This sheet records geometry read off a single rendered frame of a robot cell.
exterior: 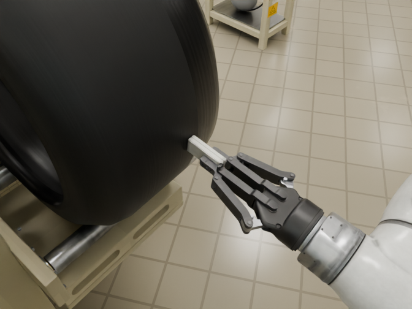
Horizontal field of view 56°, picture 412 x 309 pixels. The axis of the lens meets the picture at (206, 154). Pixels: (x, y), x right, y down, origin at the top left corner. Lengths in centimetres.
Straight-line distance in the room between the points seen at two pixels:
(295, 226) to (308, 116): 198
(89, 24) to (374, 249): 46
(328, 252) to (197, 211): 145
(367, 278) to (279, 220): 14
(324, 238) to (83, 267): 52
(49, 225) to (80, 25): 63
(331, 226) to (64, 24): 42
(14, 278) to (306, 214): 61
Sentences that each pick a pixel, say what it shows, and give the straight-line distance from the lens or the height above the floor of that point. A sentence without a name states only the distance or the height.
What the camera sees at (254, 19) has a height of 13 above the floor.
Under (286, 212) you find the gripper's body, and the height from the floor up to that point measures 114.
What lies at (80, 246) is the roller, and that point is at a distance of 85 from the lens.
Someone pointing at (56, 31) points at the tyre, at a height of 139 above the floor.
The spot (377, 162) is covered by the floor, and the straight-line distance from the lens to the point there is 236.
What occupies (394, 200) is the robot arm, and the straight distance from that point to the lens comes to 65.
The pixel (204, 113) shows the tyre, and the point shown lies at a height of 120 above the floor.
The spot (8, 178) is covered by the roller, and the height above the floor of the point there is 91.
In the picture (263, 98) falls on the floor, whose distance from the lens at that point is 260.
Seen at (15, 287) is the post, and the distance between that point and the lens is 94.
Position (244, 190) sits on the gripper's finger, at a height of 115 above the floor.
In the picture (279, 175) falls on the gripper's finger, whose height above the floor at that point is 115.
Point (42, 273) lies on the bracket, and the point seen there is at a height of 95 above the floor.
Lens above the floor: 162
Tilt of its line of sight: 47 degrees down
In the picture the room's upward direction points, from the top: straight up
